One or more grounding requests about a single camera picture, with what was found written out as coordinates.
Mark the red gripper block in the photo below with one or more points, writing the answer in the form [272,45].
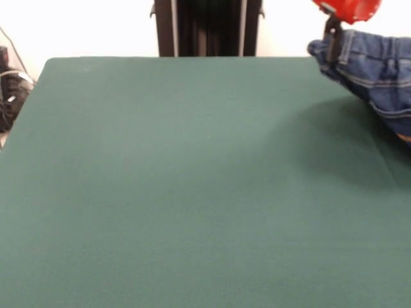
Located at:
[350,9]

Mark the blue denim jeans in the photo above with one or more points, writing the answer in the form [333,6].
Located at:
[379,80]

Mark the dark green table cloth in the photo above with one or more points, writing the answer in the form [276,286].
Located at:
[160,176]

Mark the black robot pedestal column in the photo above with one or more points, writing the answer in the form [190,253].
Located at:
[208,25]

